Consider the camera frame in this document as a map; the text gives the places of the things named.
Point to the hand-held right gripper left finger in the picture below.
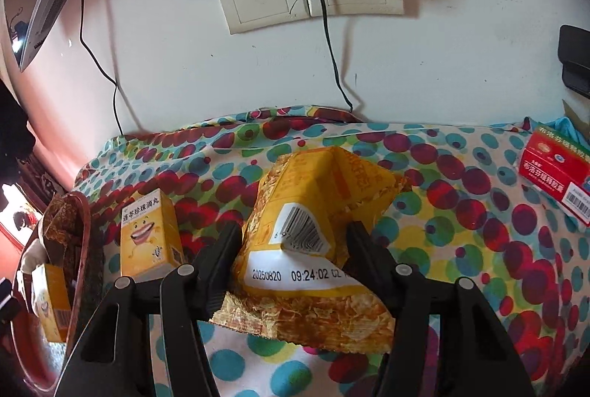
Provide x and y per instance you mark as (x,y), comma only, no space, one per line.
(216,268)

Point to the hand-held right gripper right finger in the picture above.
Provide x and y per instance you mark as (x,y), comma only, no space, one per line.
(368,249)

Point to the yellow snack bag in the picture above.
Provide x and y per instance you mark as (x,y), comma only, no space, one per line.
(299,212)

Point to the yellow medicine box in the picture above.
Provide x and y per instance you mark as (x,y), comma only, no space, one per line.
(50,304)
(147,235)

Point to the red oval tray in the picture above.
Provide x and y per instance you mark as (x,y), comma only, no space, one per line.
(37,364)

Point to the polka dot cloth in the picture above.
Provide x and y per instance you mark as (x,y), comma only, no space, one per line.
(461,240)

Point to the bundle of brown packets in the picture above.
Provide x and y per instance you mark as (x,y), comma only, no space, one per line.
(60,231)

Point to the small white cloth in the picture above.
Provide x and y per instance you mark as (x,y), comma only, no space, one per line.
(32,261)

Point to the red and white medicine box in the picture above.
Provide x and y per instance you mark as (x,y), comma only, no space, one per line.
(553,166)

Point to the dark hanging clothes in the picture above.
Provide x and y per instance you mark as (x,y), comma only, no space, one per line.
(11,125)

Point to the black clamp stand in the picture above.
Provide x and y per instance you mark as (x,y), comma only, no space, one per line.
(576,55)

